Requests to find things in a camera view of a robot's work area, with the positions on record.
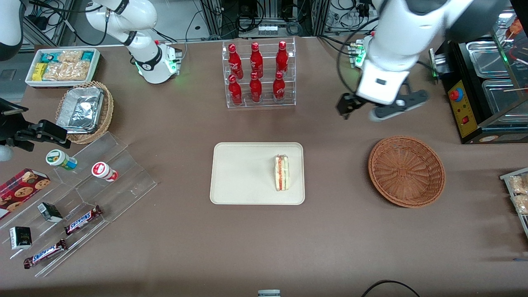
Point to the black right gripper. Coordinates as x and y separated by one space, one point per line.
12 128

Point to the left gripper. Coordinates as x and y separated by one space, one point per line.
349 103

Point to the triangular sandwich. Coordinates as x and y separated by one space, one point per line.
282 173

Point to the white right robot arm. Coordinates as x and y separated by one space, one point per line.
144 57

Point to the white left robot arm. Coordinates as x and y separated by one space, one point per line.
404 33

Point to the light wicker basket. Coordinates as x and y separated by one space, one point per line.
106 113

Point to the round brown wicker basket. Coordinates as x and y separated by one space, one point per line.
406 171

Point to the cream rectangular plastic tray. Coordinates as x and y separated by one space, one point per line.
243 173

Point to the grey tray with snacks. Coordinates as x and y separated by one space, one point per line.
505 177

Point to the yogurt cup with green lid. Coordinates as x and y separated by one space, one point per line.
60 159

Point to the silver foil container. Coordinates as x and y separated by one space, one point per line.
80 111

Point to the red plaid cookie box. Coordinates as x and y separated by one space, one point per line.
18 192

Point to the white rectangular snack bin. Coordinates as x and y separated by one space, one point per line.
31 80

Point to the yellow snack pack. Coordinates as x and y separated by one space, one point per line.
39 71

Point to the clear cracker snack bag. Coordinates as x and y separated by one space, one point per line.
66 71

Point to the red cola bottle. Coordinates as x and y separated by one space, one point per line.
235 93
255 90
234 62
256 60
279 88
282 57

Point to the yogurt cup with red lid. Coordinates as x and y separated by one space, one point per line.
104 171

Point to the teal snack pack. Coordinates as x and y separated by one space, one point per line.
50 57

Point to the clear acrylic bottle rack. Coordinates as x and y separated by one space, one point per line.
260 103

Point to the brown Snickers bar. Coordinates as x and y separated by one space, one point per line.
45 253
82 220

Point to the clear acrylic stepped display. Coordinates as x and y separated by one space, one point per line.
123 181

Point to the small black white carton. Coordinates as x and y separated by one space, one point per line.
20 238

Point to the white power strip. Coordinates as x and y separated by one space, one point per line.
267 29

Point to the black food warmer machine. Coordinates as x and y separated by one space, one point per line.
474 115

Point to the clear cracker snack pack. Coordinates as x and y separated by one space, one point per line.
519 184
521 204

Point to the small grey box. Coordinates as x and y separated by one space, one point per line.
269 293

